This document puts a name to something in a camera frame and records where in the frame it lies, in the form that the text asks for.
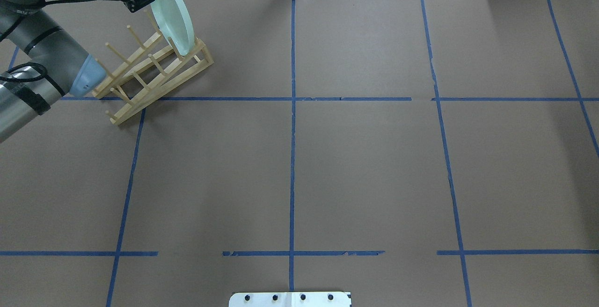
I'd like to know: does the light green plate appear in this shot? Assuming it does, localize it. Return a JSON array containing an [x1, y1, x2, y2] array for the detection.
[[150, 0, 195, 56]]

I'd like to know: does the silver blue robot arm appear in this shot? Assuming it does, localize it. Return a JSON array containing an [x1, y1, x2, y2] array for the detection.
[[0, 0, 154, 141]]

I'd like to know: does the wooden dish rack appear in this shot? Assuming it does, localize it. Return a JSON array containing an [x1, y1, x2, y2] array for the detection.
[[91, 11, 214, 126]]

